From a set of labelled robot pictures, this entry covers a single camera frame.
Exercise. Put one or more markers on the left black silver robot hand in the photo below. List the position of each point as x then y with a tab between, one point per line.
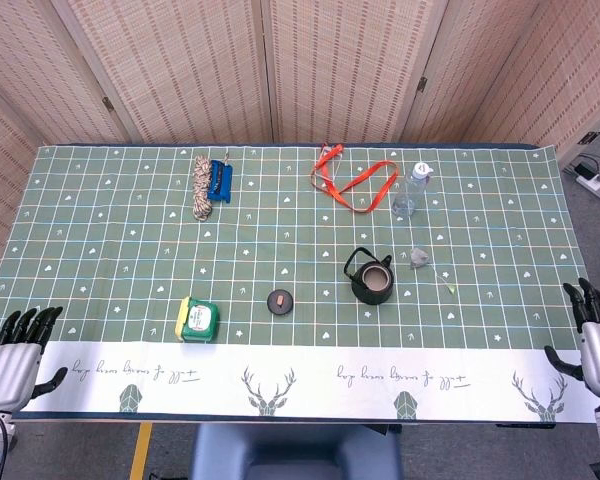
7	367

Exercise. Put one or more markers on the grey tea bag green tag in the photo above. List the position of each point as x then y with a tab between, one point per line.
419	258

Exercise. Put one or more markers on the black cast iron teapot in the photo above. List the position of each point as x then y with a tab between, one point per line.
373	285

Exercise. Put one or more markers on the small black round lid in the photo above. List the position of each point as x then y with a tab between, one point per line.
280	302

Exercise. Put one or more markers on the green box yellow lid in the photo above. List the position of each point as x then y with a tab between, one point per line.
199	320

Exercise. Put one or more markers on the clear plastic water bottle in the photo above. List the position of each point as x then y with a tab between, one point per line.
408	195

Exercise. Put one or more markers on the blue plastic tool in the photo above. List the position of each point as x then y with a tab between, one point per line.
219	181

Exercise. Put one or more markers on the blue chair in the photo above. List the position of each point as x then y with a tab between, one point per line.
295	452

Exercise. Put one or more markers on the green grid tablecloth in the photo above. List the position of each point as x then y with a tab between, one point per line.
290	240

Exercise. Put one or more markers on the woven folding screen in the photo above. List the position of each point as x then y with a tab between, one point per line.
300	70

